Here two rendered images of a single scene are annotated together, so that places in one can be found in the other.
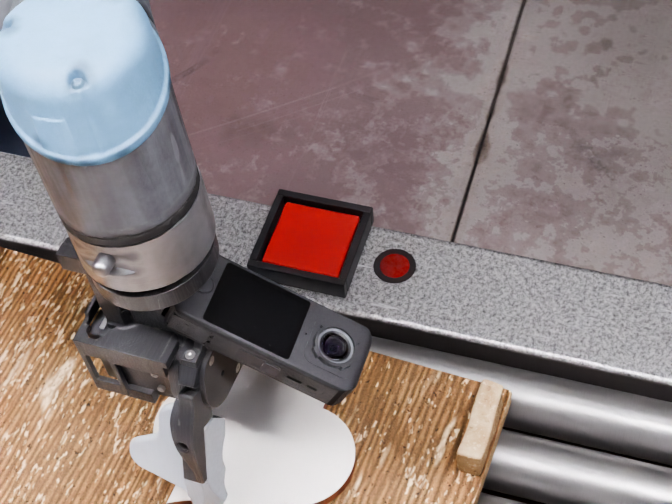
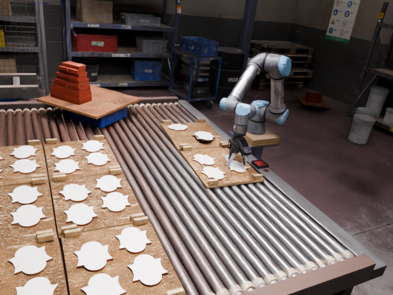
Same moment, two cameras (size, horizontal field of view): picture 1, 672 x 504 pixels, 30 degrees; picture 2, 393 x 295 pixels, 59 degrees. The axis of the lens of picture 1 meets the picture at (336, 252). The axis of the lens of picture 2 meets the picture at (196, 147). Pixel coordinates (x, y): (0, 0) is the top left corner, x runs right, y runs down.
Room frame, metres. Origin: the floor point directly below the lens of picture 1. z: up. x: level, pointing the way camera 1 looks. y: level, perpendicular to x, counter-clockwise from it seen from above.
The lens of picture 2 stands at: (-1.11, -0.86, 1.86)
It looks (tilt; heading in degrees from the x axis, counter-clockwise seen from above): 25 degrees down; 39
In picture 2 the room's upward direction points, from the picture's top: 7 degrees clockwise
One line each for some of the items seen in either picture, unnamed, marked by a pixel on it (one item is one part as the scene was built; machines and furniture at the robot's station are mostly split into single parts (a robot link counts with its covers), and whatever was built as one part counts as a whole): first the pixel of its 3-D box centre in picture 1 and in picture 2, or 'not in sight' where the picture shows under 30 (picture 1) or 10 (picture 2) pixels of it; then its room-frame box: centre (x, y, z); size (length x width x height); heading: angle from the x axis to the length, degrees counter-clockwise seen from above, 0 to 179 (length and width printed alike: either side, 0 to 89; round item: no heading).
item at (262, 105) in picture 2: not in sight; (259, 109); (1.01, 0.33, 1.09); 0.13 x 0.12 x 0.14; 100
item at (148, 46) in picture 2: not in sight; (151, 44); (3.13, 3.93, 0.76); 0.50 x 0.36 x 0.24; 164
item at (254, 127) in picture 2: not in sight; (255, 124); (1.01, 0.34, 0.97); 0.15 x 0.15 x 0.10
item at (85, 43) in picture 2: not in sight; (95, 41); (2.23, 4.32, 0.78); 0.66 x 0.45 x 0.28; 158
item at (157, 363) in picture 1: (163, 306); (237, 141); (0.42, 0.10, 1.08); 0.09 x 0.08 x 0.12; 64
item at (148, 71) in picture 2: not in sight; (145, 68); (3.09, 4.00, 0.32); 0.50 x 0.41 x 0.37; 155
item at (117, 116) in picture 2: not in sight; (97, 110); (0.20, 1.15, 0.97); 0.31 x 0.31 x 0.10; 18
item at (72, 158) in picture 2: not in sight; (80, 155); (-0.21, 0.67, 0.94); 0.41 x 0.35 x 0.04; 68
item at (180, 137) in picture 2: not in sight; (193, 135); (0.54, 0.53, 0.93); 0.41 x 0.35 x 0.02; 63
